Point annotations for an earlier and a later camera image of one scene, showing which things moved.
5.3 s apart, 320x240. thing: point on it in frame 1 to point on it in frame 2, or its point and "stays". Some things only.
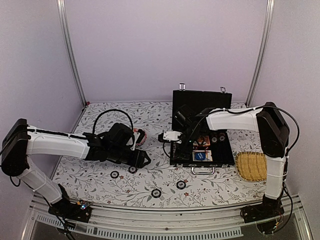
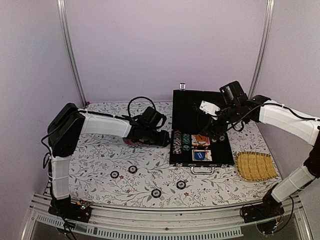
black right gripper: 188,149 to 211,124
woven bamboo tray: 251,166 stays
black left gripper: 137,161 to 163,141
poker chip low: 156,193 stays
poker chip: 132,169 stays
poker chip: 181,185 stays
